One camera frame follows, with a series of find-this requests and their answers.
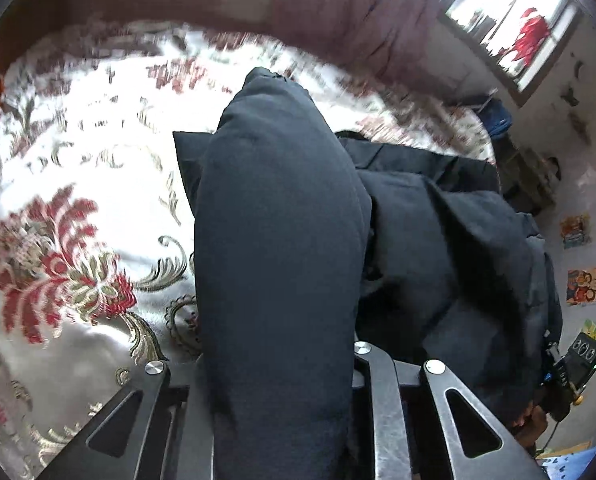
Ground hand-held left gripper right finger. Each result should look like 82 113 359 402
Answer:
352 340 550 480

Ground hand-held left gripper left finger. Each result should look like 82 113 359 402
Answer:
40 360 217 480

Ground black padded jacket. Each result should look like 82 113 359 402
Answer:
173 66 565 480

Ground red hanging clothes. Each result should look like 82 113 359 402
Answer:
502 7 552 69

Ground colourful picture card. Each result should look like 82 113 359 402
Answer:
566 267 596 306
559 214 593 250

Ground blue printed sheet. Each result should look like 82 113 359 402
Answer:
537 447 596 480

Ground low bedside cabinet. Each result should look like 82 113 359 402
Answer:
497 144 565 213

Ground blue bag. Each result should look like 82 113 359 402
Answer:
478 97 515 139

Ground floral bedspread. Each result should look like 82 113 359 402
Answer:
0 20 499 480

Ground maroon curtain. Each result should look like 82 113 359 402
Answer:
273 0 460 83

